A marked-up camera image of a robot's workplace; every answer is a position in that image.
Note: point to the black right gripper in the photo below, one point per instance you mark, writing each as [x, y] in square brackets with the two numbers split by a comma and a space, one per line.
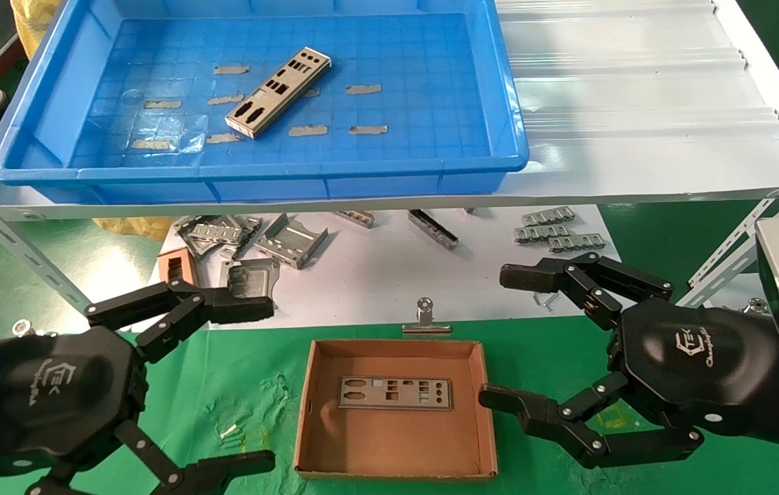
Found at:
[698, 364]

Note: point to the white flat board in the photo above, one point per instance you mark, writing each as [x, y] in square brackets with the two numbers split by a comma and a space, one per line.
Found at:
[375, 282]

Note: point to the dark long metal bar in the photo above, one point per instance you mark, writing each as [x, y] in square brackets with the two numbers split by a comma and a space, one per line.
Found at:
[432, 228]

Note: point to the slotted metal strip part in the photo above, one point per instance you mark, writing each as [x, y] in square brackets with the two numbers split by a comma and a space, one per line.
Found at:
[251, 227]

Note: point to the shallow brown cardboard box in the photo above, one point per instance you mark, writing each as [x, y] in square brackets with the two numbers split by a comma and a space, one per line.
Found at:
[396, 440]

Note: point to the small slotted metal strip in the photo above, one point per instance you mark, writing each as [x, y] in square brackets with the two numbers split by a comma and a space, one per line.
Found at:
[356, 218]

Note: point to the large blue plastic tray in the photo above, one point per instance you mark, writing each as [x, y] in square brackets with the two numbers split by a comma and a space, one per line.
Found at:
[430, 103]

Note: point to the grey metal plate part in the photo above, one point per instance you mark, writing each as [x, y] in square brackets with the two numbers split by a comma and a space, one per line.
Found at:
[255, 275]

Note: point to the small white scrap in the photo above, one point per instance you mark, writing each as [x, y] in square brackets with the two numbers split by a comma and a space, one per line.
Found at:
[227, 432]

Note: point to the small brown rectangular box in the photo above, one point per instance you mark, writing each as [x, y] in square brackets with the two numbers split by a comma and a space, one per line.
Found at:
[172, 265]

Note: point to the perforated steel shelf post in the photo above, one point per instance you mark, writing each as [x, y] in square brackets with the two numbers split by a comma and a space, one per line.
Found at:
[18, 251]
[726, 258]

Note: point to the white metal shelf board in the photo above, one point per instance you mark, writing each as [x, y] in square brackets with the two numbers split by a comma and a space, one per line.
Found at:
[637, 103]

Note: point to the silver slotted metal strip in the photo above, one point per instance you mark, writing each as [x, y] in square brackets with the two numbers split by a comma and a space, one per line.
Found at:
[540, 233]
[547, 216]
[576, 243]

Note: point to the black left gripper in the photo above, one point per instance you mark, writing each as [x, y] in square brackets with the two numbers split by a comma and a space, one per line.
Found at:
[31, 402]

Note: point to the green table cloth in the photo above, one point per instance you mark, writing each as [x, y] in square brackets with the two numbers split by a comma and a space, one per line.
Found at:
[245, 385]

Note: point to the bent silver metal bracket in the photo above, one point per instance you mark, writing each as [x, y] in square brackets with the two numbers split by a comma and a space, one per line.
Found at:
[291, 240]

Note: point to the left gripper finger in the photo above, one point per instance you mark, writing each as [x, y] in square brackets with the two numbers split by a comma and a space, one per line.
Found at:
[224, 471]
[238, 309]

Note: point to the silver metal I/O shield plate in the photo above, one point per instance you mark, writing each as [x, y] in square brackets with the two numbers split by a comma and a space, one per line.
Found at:
[406, 405]
[267, 102]

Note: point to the yellow plastic bag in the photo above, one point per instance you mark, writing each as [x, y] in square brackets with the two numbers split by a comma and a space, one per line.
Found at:
[31, 20]

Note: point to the clear plastic film patch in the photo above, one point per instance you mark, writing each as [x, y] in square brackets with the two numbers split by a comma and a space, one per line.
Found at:
[169, 127]

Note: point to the slotted metal frame part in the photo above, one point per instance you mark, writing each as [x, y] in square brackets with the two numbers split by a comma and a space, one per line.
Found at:
[214, 232]

